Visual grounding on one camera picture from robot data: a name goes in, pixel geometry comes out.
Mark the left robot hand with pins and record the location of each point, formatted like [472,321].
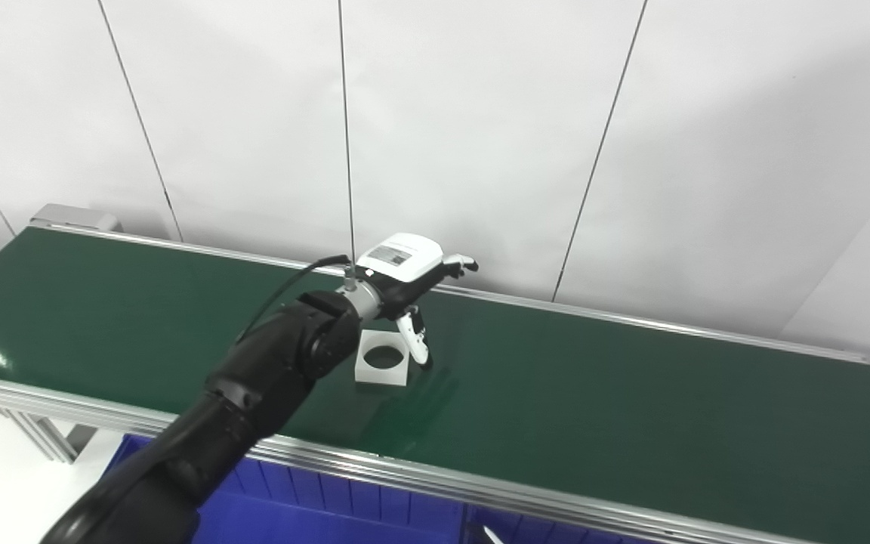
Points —
[405,261]

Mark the white square part with hole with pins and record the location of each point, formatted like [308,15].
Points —
[382,378]

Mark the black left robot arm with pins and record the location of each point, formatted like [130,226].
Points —
[254,385]

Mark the blue plastic bin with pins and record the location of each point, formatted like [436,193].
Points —
[526,533]
[329,514]

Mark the green conveyor belt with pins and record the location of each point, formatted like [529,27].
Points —
[631,423]
[65,406]

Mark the grey conveyor motor housing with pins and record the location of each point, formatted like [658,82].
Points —
[76,217]

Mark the aluminium conveyor support leg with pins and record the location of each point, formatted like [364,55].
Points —
[42,434]

